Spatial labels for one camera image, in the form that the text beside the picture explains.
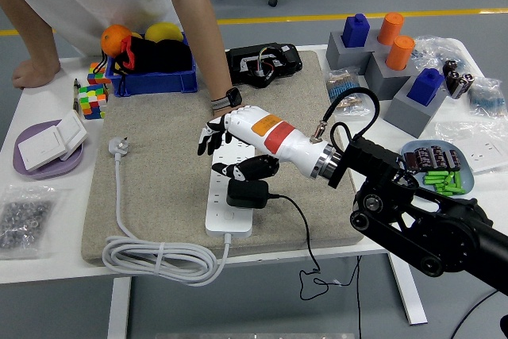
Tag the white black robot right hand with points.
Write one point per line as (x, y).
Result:
(278, 136)

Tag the person's left hand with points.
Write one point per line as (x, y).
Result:
(222, 113)

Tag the person's right hand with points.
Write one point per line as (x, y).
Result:
(35, 73)

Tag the white power strip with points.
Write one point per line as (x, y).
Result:
(228, 222)

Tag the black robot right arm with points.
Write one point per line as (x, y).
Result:
(416, 212)

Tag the person's right forearm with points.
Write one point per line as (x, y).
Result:
(31, 25)

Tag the person's left forearm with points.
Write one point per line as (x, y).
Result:
(210, 53)

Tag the black wristwatch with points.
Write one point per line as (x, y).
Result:
(234, 97)

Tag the metal pen tool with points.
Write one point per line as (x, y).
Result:
(76, 95)

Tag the small colourful puzzle cube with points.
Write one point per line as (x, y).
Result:
(95, 73)

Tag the large colourful puzzle cube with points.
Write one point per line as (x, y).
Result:
(93, 102)

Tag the blue plastic bin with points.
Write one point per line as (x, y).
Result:
(158, 81)

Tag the grey-brown mat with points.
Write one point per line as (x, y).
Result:
(158, 164)

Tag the clear bag of taped resistors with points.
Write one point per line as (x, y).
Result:
(341, 81)

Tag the orange fruit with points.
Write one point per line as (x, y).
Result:
(113, 39)

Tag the purple tray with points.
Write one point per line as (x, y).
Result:
(51, 171)

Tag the large yellow lemon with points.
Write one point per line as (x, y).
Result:
(162, 31)

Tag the grey block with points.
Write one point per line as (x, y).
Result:
(341, 57)
(387, 81)
(409, 116)

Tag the small yellow fruit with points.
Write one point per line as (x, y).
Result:
(137, 35)

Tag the blue square peg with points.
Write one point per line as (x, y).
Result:
(424, 89)
(355, 33)

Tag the dark cylindrical capacitor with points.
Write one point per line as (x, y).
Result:
(455, 158)
(439, 155)
(411, 160)
(424, 156)

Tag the clear bag of metal nuts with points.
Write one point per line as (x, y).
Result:
(24, 220)

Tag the orange cylinder peg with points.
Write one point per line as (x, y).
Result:
(400, 53)
(391, 29)

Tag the heap of green batteries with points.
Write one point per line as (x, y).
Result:
(448, 182)

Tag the crumpled clear plastic bag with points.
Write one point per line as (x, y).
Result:
(436, 47)

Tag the bundle of dark capacitors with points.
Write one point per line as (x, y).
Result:
(460, 81)

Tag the light blue tray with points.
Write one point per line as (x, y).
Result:
(469, 180)

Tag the white socket panel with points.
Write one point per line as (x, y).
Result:
(484, 156)

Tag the clear bag of blue resistors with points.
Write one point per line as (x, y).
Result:
(488, 99)

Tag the white table leg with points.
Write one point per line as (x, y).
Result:
(119, 307)
(412, 303)

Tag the white wall switch panel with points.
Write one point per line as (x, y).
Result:
(39, 148)
(73, 128)

